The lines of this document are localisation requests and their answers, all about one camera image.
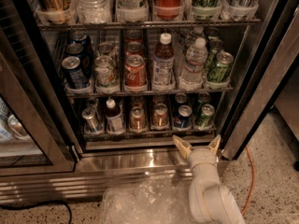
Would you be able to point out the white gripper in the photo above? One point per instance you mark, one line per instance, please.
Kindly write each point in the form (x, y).
(202, 157)

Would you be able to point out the green can bottom shelf front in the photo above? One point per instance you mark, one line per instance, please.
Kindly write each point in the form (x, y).
(206, 116)

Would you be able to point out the green can shelf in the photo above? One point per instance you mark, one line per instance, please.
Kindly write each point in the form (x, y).
(220, 68)
(204, 9)
(206, 116)
(214, 47)
(202, 99)

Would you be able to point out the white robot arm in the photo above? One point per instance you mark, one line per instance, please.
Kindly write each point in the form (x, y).
(209, 199)

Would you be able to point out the blue pepsi can bottom front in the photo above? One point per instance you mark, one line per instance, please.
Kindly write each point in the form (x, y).
(182, 118)

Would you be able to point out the blue pepsi can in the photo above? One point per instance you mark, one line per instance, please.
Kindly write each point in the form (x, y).
(182, 118)
(181, 99)

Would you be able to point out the green can bottom shelf rear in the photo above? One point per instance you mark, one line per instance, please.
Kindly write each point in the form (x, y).
(202, 99)

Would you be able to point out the brown can bottom front right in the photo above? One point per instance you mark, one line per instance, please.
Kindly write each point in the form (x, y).
(160, 115)

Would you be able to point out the brown can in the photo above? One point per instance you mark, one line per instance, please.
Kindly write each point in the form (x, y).
(137, 118)
(160, 115)

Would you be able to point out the blue pepsi can bottom rear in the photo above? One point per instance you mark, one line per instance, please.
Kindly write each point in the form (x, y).
(181, 99)

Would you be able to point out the brown can bottom front left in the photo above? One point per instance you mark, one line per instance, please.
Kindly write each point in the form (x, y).
(137, 118)

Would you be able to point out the brown tea bottle middle shelf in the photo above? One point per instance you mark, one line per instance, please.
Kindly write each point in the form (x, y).
(162, 61)

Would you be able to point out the brown tea bottle shelf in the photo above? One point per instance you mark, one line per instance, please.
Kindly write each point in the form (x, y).
(114, 116)
(162, 61)

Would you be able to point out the green can middle shelf front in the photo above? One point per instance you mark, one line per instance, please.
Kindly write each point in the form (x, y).
(220, 68)

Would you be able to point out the brown tea bottle bottom shelf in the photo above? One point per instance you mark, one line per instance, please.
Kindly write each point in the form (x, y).
(114, 116)

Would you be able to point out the red coca-cola can front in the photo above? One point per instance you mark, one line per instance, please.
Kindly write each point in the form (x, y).
(135, 71)

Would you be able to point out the red coca-cola can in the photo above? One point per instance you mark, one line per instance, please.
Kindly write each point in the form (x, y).
(135, 71)
(134, 48)

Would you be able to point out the silver can bottom shelf front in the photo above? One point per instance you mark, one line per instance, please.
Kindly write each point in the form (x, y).
(92, 120)

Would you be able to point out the white green can middle front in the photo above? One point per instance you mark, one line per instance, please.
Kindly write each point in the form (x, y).
(105, 71)

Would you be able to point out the right open fridge door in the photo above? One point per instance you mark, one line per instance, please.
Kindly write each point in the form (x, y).
(268, 55)

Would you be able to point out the stainless steel fridge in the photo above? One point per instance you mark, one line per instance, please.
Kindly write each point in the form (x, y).
(104, 160)

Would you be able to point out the blue can middle shelf front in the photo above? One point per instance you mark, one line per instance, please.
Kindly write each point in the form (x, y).
(73, 72)

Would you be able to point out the green can top shelf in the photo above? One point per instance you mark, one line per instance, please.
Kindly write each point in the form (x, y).
(204, 9)

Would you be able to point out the silver blue can top shelf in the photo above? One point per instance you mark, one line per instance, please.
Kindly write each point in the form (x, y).
(239, 10)

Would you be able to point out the red coca-cola bottle top shelf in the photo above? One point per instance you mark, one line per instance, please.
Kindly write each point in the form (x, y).
(167, 9)

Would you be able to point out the white label bottle top shelf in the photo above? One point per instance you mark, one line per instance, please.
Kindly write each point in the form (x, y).
(131, 10)

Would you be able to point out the blue can middle shelf rear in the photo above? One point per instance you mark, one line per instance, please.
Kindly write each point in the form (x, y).
(83, 39)

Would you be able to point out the left glass fridge door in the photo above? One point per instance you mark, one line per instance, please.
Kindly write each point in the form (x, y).
(35, 146)

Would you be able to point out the clear water bottle top shelf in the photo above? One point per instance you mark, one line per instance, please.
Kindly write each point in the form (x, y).
(93, 11)

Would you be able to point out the gold can top shelf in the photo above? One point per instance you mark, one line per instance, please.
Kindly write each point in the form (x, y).
(54, 11)

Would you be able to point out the clear plastic bin with wrap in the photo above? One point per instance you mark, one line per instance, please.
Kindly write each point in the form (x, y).
(154, 201)

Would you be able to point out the clear water bottle middle front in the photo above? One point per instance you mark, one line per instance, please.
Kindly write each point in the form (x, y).
(195, 60)

